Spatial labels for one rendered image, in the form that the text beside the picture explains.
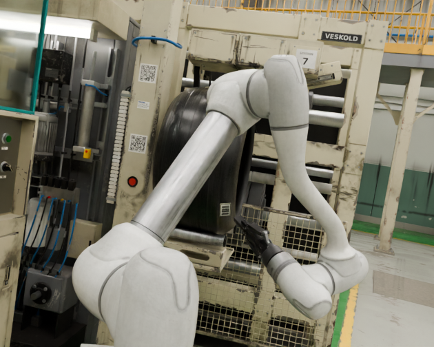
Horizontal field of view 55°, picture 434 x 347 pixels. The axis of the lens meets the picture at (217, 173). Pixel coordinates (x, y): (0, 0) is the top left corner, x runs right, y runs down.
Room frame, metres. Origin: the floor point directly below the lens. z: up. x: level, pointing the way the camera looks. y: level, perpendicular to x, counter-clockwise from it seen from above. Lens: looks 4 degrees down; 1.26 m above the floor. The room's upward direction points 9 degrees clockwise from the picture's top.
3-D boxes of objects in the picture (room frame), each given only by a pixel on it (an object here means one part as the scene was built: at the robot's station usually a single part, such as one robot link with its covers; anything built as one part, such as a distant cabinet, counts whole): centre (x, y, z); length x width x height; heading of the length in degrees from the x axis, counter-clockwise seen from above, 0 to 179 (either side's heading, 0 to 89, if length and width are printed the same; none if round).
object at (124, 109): (1.79, 0.42, 1.19); 0.05 x 0.04 x 0.48; 170
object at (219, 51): (2.05, -0.10, 1.71); 0.61 x 0.25 x 0.15; 80
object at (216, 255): (1.64, 0.10, 0.84); 0.36 x 0.09 x 0.06; 80
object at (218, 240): (1.64, 0.09, 0.90); 0.35 x 0.05 x 0.05; 80
